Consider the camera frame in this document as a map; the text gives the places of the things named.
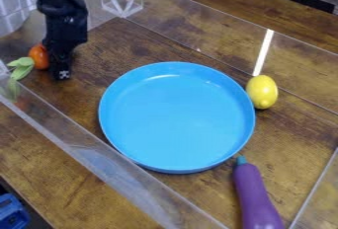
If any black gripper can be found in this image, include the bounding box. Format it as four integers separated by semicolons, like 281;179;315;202
38;0;89;80

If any blue plastic box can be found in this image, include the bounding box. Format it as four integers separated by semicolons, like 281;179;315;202
0;193;31;229

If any purple toy eggplant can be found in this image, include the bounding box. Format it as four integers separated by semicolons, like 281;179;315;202
233;156;285;229

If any blue round plate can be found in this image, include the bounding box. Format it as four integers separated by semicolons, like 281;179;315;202
98;62;257;174

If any clear acrylic enclosure wall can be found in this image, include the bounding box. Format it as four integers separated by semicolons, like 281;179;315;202
0;61;229;229

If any orange toy carrot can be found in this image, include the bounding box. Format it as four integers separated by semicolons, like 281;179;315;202
9;43;50;81

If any yellow toy lemon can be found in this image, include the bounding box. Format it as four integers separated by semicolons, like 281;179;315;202
246;75;280;110

